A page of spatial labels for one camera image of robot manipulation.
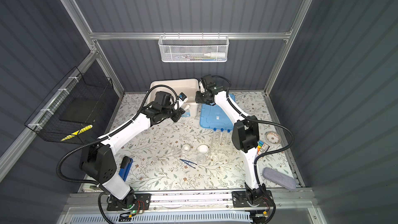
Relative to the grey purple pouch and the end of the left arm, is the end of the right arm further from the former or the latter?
the grey purple pouch

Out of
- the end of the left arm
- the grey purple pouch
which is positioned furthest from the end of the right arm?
the grey purple pouch

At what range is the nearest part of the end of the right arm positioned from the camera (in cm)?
70
